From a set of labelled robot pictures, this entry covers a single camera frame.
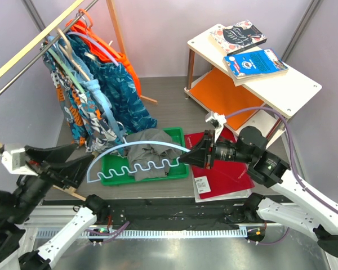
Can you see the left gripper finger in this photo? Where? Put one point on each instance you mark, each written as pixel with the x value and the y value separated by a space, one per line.
pixel 72 173
pixel 58 154

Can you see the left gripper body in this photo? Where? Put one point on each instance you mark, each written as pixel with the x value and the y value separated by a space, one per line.
pixel 44 169

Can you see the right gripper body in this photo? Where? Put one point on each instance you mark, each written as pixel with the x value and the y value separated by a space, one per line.
pixel 223 150

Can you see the light blue hanger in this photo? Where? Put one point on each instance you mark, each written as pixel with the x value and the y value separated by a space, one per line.
pixel 135 160

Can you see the orange teal cartoon shorts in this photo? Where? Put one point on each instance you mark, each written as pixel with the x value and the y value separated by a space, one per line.
pixel 82 116

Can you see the grey shorts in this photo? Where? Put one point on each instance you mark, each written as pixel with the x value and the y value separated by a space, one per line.
pixel 148 160

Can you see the mint green hanger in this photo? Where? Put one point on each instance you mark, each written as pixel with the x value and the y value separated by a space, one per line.
pixel 67 71

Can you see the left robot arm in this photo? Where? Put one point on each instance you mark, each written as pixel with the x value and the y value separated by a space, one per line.
pixel 29 238

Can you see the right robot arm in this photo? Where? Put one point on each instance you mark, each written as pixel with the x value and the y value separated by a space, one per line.
pixel 315 215

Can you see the dark teal patterned shorts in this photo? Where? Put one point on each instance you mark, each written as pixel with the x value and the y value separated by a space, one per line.
pixel 119 87

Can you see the light blue shorts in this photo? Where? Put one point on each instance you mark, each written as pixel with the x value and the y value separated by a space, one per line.
pixel 91 88

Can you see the beige hanger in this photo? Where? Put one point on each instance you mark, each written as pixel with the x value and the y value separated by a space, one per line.
pixel 68 53

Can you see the lilac hanger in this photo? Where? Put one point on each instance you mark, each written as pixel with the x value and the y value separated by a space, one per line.
pixel 95 43

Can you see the orange hanger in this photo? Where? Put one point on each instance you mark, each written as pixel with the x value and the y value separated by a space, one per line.
pixel 89 24

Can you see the red folder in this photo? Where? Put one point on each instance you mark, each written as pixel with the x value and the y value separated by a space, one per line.
pixel 224 178

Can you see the green plastic tray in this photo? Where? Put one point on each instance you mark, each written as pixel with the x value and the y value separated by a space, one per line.
pixel 146 174

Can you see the white papers under folder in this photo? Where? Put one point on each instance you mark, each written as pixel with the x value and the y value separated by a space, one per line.
pixel 202 184

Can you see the orange folder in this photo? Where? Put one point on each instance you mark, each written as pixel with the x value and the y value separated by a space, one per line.
pixel 216 92

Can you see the white two-tier side table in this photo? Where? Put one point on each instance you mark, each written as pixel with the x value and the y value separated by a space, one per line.
pixel 287 94

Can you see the blue cover book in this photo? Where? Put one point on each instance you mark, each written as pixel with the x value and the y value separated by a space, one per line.
pixel 253 64

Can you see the floral cover book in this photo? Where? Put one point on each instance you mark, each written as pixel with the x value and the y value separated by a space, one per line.
pixel 236 38

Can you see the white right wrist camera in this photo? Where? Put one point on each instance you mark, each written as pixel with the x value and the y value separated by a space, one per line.
pixel 217 121

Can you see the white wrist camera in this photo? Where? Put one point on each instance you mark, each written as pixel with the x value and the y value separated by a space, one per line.
pixel 13 158
pixel 217 121

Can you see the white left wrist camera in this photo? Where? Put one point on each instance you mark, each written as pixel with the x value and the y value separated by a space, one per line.
pixel 13 158

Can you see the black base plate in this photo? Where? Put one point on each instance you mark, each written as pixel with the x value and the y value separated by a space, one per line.
pixel 181 216

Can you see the wooden clothes rack frame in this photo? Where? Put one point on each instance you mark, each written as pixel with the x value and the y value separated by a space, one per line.
pixel 29 110

